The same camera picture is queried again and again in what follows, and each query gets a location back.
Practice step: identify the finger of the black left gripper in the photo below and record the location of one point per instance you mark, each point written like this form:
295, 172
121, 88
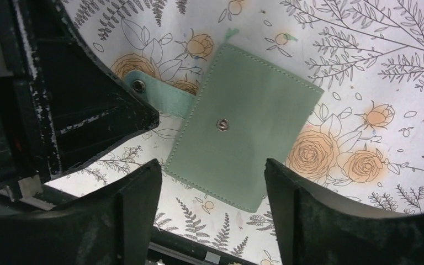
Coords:
83, 110

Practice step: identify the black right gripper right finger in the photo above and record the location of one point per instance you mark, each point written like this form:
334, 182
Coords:
315, 225

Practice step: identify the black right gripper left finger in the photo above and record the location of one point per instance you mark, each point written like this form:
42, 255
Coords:
112, 225

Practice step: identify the floral patterned table mat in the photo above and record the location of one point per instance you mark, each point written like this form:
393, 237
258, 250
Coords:
332, 89

